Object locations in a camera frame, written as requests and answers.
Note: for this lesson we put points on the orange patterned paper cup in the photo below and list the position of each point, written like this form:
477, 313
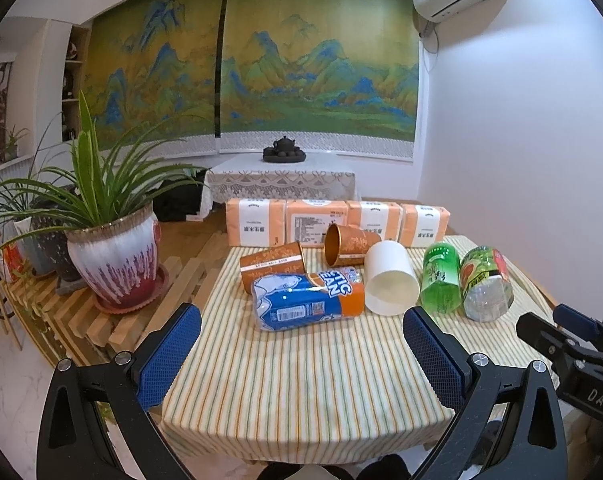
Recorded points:
285, 259

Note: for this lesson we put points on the green mountain landscape mural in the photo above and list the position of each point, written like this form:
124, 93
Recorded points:
335, 75

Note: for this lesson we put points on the white plastic cup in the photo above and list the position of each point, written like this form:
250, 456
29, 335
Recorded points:
391, 286

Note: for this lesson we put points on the green spider plant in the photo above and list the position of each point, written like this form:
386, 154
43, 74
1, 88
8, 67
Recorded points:
98, 189

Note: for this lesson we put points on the black teapot set tray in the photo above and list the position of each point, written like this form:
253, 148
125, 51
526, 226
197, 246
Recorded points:
283, 151

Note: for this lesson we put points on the orange tissue pack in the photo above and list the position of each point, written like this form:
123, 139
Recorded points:
255, 222
423, 225
382, 218
307, 221

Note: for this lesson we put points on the leftmost orange tissue pack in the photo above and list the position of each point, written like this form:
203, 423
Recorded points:
255, 222

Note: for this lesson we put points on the clear bottle red green label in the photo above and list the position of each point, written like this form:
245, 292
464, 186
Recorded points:
486, 287

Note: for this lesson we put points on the striped yellow tablecloth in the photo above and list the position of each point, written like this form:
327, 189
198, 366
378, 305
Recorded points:
339, 392

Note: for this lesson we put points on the dark speckled flowerpot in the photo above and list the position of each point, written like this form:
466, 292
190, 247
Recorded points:
54, 245

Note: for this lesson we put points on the blue orange snack can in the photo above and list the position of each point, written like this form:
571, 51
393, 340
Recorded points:
285, 301

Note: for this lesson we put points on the wooden wall shelf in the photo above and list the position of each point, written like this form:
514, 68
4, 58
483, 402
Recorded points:
75, 62

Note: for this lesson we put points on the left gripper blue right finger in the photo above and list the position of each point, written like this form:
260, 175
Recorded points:
530, 442

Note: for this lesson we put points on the rightmost orange tissue pack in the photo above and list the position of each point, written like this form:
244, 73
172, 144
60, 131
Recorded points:
423, 225

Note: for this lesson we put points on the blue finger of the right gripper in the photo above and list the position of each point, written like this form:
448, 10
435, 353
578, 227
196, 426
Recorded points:
545, 337
581, 325

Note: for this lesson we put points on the white red ceramic flowerpot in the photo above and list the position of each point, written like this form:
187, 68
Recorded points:
119, 261

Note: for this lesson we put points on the white lace covered table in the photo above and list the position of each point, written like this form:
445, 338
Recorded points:
322, 176

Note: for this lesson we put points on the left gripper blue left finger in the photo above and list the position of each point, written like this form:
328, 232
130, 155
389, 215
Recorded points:
73, 440

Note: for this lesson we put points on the green plastic bottle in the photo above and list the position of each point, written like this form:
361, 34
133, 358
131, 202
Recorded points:
440, 285

